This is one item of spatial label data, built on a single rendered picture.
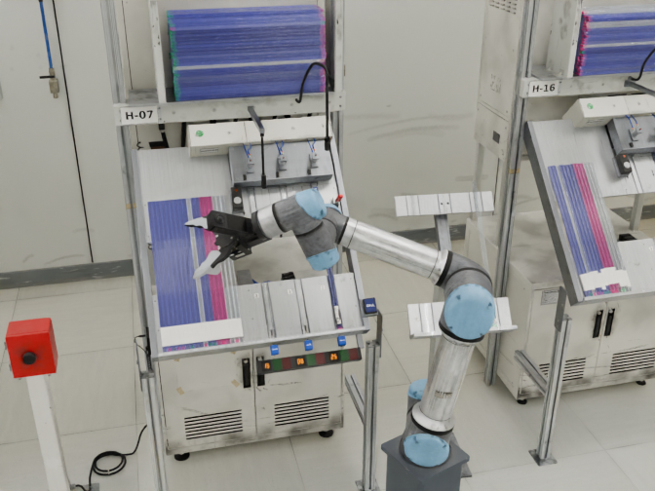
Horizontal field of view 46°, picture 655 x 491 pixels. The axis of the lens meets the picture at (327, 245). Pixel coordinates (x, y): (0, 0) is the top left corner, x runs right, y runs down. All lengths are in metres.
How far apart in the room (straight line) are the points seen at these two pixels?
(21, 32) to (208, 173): 1.71
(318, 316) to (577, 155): 1.19
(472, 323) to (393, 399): 1.62
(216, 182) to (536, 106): 1.32
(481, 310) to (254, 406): 1.41
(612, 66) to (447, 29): 1.52
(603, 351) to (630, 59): 1.20
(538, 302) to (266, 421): 1.16
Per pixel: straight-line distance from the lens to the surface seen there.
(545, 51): 3.15
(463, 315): 1.84
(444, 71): 4.46
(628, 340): 3.51
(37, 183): 4.32
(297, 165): 2.63
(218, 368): 2.89
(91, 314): 4.19
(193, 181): 2.65
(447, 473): 2.33
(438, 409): 2.02
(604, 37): 3.04
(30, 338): 2.57
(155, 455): 2.70
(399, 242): 1.95
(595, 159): 3.09
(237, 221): 1.83
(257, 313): 2.50
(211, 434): 3.06
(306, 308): 2.53
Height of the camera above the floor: 2.07
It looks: 26 degrees down
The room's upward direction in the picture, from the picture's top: straight up
